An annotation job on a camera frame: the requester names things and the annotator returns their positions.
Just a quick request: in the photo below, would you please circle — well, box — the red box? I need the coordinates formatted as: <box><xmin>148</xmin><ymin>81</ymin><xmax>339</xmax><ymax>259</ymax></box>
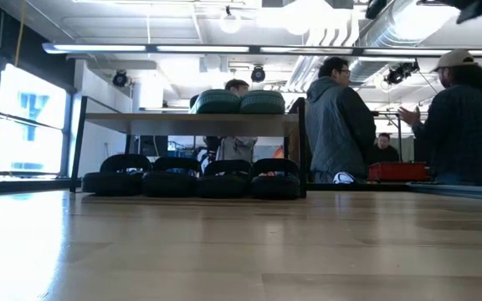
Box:
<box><xmin>367</xmin><ymin>161</ymin><xmax>428</xmax><ymax>182</ymax></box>

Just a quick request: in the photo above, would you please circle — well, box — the wooden background table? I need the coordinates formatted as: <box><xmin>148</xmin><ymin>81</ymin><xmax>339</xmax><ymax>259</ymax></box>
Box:
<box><xmin>69</xmin><ymin>95</ymin><xmax>309</xmax><ymax>200</ymax></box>

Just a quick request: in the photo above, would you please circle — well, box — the person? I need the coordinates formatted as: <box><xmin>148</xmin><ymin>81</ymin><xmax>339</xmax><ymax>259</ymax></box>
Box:
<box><xmin>305</xmin><ymin>56</ymin><xmax>377</xmax><ymax>184</ymax></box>
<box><xmin>190</xmin><ymin>79</ymin><xmax>259</xmax><ymax>163</ymax></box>
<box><xmin>368</xmin><ymin>132</ymin><xmax>401</xmax><ymax>165</ymax></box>
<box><xmin>397</xmin><ymin>48</ymin><xmax>482</xmax><ymax>187</ymax></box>

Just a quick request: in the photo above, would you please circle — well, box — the long ceiling light strip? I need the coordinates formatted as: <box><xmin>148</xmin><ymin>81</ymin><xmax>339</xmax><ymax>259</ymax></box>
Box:
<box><xmin>42</xmin><ymin>41</ymin><xmax>482</xmax><ymax>59</ymax></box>

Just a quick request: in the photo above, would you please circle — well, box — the black metal rig frame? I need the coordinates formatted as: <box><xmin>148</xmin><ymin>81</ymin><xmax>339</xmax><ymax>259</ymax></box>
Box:
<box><xmin>0</xmin><ymin>177</ymin><xmax>409</xmax><ymax>194</ymax></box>

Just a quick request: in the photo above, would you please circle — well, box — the black cabinet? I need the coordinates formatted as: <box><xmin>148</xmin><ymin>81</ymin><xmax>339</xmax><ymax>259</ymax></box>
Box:
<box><xmin>138</xmin><ymin>134</ymin><xmax>169</xmax><ymax>159</ymax></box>

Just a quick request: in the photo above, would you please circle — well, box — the silver ventilation duct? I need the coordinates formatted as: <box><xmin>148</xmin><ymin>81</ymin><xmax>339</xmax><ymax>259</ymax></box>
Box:
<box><xmin>351</xmin><ymin>0</ymin><xmax>459</xmax><ymax>48</ymax></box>

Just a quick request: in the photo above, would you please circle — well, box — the black track light cluster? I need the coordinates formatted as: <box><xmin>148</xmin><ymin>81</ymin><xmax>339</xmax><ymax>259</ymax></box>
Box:
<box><xmin>385</xmin><ymin>60</ymin><xmax>420</xmax><ymax>84</ymax></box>

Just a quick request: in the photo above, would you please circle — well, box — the yellow hanging strap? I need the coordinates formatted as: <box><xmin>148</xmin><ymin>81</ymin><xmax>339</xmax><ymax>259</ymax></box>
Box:
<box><xmin>13</xmin><ymin>0</ymin><xmax>27</xmax><ymax>68</ymax></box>

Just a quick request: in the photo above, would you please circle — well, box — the black rubber slide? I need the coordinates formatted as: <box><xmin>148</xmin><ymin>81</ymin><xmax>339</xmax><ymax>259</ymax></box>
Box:
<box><xmin>249</xmin><ymin>157</ymin><xmax>302</xmax><ymax>201</ymax></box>
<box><xmin>81</xmin><ymin>153</ymin><xmax>152</xmax><ymax>197</ymax></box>
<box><xmin>142</xmin><ymin>156</ymin><xmax>203</xmax><ymax>198</ymax></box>
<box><xmin>197</xmin><ymin>159</ymin><xmax>253</xmax><ymax>200</ymax></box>

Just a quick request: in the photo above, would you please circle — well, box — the green rubber slide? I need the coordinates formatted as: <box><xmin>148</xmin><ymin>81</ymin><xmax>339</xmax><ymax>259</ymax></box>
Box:
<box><xmin>239</xmin><ymin>89</ymin><xmax>286</xmax><ymax>115</ymax></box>
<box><xmin>189</xmin><ymin>89</ymin><xmax>241</xmax><ymax>115</ymax></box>

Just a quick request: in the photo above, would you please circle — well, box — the white globe ceiling lamp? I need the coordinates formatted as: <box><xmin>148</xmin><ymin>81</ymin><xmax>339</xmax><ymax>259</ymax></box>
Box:
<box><xmin>218</xmin><ymin>6</ymin><xmax>243</xmax><ymax>34</ymax></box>

